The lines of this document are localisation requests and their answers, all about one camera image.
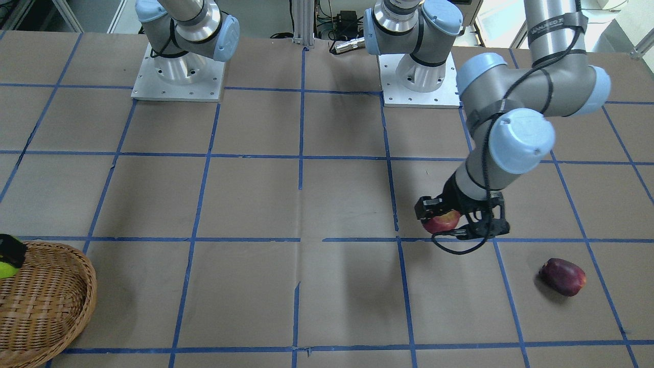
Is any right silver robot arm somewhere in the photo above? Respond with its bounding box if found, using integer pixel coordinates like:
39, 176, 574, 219
2, 1, 239, 258

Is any dark red apple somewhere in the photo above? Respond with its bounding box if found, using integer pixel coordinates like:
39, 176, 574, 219
538, 257, 587, 297

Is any wicker basket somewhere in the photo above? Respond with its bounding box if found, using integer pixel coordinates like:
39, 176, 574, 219
1, 241, 98, 367

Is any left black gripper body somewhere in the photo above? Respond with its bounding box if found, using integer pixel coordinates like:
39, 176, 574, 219
440, 171, 506, 222

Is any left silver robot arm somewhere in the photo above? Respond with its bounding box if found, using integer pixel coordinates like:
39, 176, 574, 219
363, 1, 611, 240

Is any green apple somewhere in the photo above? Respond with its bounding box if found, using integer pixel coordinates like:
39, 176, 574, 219
0, 260, 19, 279

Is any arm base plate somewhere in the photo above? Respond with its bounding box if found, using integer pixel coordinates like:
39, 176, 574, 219
131, 44, 226, 103
378, 54, 460, 109

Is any aluminium frame post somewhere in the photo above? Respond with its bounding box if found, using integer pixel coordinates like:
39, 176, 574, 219
291, 0, 317, 50

